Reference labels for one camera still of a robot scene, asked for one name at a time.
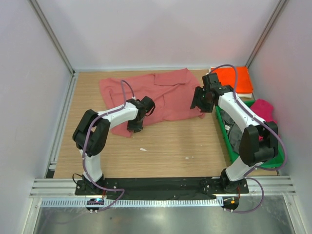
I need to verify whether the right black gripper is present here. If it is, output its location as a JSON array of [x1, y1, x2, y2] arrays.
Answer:
[[190, 87, 214, 114]]

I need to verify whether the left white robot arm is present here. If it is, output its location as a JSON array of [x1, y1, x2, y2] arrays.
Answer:
[[73, 96, 156, 195]]

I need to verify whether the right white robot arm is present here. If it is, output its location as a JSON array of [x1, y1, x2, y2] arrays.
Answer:
[[191, 73, 278, 193]]

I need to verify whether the slotted cable duct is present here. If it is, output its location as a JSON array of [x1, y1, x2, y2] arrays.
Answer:
[[41, 197, 223, 208]]

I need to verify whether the grey t shirt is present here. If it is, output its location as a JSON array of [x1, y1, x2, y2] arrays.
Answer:
[[220, 110, 243, 154]]

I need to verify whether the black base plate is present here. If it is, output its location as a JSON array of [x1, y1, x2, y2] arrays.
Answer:
[[74, 177, 249, 202]]

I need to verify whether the green plastic bin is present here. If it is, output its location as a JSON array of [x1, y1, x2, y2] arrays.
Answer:
[[215, 100, 284, 168]]

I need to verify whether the salmon pink t shirt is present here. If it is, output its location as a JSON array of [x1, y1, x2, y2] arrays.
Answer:
[[99, 68, 205, 137]]

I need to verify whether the magenta t shirt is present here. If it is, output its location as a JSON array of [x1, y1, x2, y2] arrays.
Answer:
[[250, 99, 277, 124]]

